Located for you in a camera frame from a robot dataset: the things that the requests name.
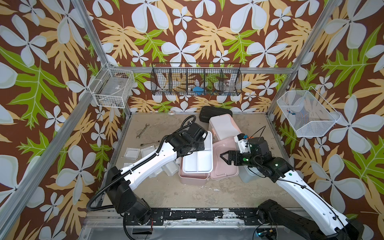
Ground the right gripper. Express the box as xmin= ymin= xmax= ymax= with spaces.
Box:
xmin=219 ymin=149 xmax=262 ymax=170

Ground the pink first aid kit box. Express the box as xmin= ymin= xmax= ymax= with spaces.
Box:
xmin=179 ymin=138 xmax=239 ymax=186

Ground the blue orange first aid kit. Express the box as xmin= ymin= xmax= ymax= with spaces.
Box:
xmin=238 ymin=143 xmax=265 ymax=184

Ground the white tray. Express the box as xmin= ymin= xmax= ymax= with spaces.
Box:
xmin=182 ymin=131 xmax=213 ymax=174

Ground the white first aid kit box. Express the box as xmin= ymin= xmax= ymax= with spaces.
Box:
xmin=209 ymin=114 xmax=241 ymax=143

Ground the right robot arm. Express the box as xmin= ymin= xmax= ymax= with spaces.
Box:
xmin=220 ymin=134 xmax=364 ymax=240

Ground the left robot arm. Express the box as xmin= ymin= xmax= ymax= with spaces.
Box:
xmin=87 ymin=115 xmax=213 ymax=225

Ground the black plastic case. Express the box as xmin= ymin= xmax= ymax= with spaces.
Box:
xmin=199 ymin=106 xmax=233 ymax=123

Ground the small steel wrench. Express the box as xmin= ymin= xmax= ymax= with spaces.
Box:
xmin=140 ymin=140 xmax=161 ymax=147

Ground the large steel wrench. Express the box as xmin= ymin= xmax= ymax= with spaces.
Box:
xmin=137 ymin=124 xmax=150 ymax=139

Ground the blue object in basket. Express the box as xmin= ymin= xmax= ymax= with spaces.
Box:
xmin=193 ymin=87 xmax=205 ymax=96

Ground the white mesh basket right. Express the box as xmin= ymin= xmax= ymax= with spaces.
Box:
xmin=277 ymin=87 xmax=341 ymax=138

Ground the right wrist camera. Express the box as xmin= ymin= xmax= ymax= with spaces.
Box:
xmin=234 ymin=133 xmax=250 ymax=154

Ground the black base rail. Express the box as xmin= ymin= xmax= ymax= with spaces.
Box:
xmin=145 ymin=208 xmax=265 ymax=226

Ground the black wire basket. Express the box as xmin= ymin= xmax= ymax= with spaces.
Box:
xmin=149 ymin=63 xmax=243 ymax=96

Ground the white wire basket left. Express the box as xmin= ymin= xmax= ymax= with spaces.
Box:
xmin=89 ymin=68 xmax=136 ymax=109

